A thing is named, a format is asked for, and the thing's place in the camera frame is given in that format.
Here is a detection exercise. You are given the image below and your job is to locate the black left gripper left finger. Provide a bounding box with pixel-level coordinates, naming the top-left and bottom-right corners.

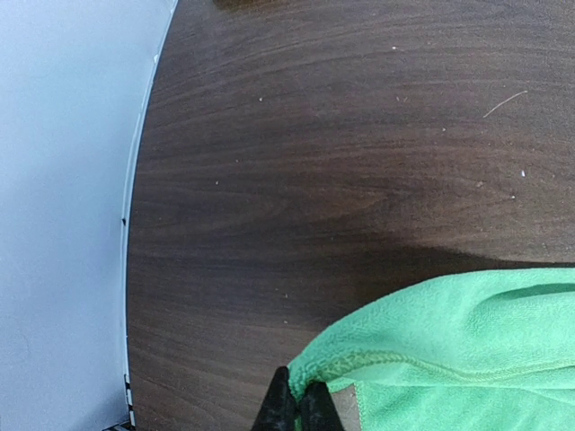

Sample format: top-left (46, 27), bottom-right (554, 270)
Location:
top-left (251, 366), bottom-right (296, 431)

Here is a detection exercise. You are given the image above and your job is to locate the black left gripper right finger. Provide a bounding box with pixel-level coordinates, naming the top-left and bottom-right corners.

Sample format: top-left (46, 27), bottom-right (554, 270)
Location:
top-left (299, 382), bottom-right (344, 431)

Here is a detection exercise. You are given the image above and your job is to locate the green microfiber towel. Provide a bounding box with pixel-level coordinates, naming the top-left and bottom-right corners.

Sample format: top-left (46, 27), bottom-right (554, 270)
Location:
top-left (289, 268), bottom-right (574, 430)

